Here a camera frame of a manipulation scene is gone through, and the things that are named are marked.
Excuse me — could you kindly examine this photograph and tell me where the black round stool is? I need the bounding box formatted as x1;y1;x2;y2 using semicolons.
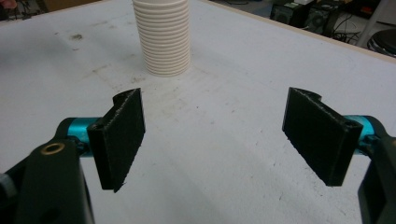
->
366;28;396;59

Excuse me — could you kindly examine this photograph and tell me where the black computer tower green front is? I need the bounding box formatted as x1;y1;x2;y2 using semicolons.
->
270;1;310;30

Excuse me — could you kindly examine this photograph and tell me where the white metal stand leg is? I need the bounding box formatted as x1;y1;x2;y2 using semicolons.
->
355;0;390;49

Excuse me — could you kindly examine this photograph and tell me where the tangle of floor cables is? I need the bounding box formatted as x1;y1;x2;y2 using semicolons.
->
331;12;361;45

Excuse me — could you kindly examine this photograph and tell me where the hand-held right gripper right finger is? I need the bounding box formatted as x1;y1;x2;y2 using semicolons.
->
281;87;364;188

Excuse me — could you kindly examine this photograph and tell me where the stack of white cups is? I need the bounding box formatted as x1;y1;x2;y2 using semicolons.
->
132;0;191;77

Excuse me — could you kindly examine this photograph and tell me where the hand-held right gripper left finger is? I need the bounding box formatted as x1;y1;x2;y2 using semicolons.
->
86;88;147;193

